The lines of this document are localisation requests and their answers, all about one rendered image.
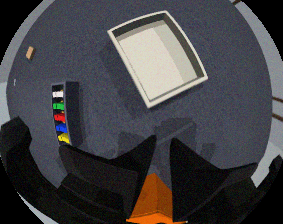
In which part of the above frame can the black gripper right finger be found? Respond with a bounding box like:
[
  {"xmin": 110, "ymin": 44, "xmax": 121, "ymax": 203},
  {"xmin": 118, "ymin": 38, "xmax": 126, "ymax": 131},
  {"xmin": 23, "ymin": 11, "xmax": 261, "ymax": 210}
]
[{"xmin": 169, "ymin": 137, "xmax": 258, "ymax": 222}]

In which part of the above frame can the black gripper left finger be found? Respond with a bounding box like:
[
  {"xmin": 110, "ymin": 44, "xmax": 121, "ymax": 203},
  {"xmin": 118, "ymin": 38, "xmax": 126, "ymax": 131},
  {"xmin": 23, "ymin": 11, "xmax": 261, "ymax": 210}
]
[{"xmin": 59, "ymin": 135, "xmax": 157, "ymax": 220}]

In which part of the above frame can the red fuse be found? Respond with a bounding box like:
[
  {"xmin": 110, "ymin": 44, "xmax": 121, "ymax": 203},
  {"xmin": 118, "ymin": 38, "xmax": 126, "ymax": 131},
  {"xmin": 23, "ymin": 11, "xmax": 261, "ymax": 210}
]
[{"xmin": 55, "ymin": 112, "xmax": 65, "ymax": 121}]

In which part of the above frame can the blue fuse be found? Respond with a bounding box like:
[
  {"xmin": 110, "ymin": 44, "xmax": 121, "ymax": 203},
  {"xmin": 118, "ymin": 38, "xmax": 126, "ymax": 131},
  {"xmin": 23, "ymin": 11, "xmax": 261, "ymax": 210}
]
[{"xmin": 56, "ymin": 123, "xmax": 68, "ymax": 133}]

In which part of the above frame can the yellow fuse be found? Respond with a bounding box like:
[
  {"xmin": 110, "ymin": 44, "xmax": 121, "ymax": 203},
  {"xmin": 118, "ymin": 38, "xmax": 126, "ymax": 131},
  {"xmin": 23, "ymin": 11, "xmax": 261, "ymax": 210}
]
[{"xmin": 59, "ymin": 133, "xmax": 69, "ymax": 143}]

